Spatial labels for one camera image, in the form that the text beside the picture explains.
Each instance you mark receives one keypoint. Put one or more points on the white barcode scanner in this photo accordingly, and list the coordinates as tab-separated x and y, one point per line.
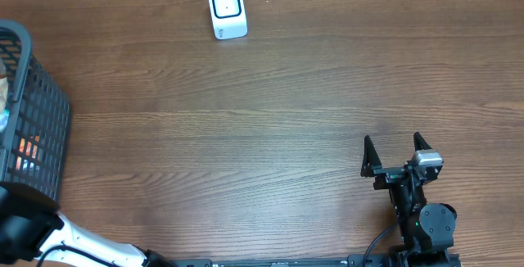
228	18

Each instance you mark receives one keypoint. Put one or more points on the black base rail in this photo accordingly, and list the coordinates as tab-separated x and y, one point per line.
349	261

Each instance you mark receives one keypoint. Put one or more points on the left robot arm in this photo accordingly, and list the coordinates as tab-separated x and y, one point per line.
33	228

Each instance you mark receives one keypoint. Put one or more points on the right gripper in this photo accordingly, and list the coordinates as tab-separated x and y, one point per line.
389	176

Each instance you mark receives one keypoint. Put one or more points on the grey plastic mesh basket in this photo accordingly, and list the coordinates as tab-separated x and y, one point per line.
40	113

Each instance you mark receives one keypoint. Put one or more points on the items inside basket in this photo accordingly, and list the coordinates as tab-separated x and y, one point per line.
24	146

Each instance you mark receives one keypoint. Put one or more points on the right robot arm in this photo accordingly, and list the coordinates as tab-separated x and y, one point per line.
426	229

